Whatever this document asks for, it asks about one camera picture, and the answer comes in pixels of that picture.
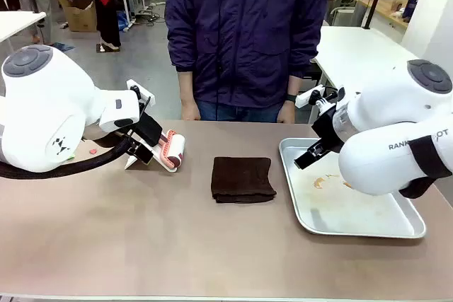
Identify large white table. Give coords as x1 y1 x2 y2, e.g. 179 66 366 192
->
307 25 443 124

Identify person in white shirt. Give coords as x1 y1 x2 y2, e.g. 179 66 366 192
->
87 0 122 52

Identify silver metal tray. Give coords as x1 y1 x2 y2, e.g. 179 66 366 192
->
278 137 427 239

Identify person in navy jacket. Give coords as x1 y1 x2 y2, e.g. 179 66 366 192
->
164 0 328 109

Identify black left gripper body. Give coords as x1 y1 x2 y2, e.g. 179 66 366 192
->
135 113 164 148

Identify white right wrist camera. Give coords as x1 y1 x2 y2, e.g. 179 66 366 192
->
294 84 339 108

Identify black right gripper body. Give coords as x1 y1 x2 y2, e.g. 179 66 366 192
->
312 108 346 153

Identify person's right hand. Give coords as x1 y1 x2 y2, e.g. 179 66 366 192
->
180 98 202 122

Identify dark brown towel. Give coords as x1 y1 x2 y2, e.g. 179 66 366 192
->
211 156 277 204

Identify pink white lint roller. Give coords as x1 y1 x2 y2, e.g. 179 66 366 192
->
157 129 187 173

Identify blue jeans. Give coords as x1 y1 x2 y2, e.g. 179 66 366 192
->
196 100 284 123

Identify brown cardboard box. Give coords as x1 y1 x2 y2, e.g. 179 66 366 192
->
56 0 98 33

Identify small white table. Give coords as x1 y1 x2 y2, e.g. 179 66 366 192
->
0 11 47 43

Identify white folded roller stand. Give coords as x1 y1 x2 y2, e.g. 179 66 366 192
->
123 153 178 174

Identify person's right forearm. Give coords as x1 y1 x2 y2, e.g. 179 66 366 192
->
178 70 195 102

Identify navy blue box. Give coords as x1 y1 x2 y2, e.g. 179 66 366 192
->
403 0 419 23

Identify black left arm cable sleeve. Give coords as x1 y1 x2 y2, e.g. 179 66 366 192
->
0 137 130 180

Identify wooden desk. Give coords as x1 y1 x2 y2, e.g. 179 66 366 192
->
357 0 413 30

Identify person's left hand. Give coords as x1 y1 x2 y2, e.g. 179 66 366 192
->
277 101 297 125

